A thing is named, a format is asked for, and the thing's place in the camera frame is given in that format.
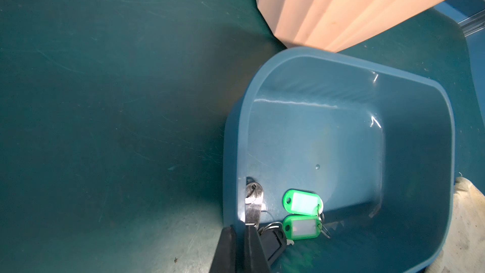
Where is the green tag key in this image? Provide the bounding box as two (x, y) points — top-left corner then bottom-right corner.
(282, 189), (324, 216)
(282, 215), (331, 241)

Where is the beige work glove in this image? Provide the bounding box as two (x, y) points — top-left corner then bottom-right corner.
(425, 177), (485, 273)

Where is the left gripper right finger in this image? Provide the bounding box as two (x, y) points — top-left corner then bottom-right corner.
(244, 225), (270, 273)

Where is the green tag key upper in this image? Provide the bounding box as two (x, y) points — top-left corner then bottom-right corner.
(282, 189), (324, 216)

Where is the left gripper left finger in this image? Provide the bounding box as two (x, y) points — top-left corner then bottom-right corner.
(209, 226), (237, 273)

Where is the green tag key lower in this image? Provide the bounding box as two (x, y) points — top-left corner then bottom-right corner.
(282, 215), (331, 241)

